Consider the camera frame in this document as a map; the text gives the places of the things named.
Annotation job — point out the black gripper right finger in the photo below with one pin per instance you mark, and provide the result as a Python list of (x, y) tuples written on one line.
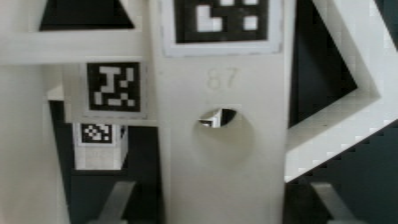
[(341, 214)]

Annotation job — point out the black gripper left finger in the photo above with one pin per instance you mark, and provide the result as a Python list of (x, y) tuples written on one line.
[(115, 204)]

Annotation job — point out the white chair leg with tag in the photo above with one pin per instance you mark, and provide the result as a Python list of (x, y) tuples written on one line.
[(99, 146)]

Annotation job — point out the white chair backrest frame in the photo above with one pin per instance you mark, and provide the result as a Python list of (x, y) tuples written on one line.
[(216, 108)]

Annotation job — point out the white U-shaped obstacle fence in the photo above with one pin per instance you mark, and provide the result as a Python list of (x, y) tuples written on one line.
[(364, 111)]

